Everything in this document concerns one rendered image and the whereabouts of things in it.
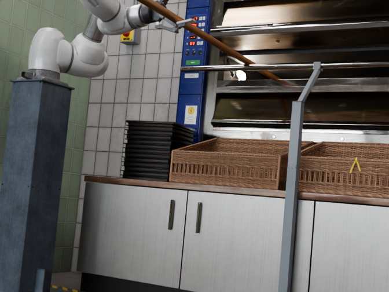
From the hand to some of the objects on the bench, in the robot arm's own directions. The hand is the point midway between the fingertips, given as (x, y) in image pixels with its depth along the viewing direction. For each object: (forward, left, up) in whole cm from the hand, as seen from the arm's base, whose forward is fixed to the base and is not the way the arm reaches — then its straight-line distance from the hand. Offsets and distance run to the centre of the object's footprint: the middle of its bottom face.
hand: (190, 3), depth 232 cm
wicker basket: (-12, +78, -66) cm, 103 cm away
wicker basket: (+47, +81, -66) cm, 115 cm away
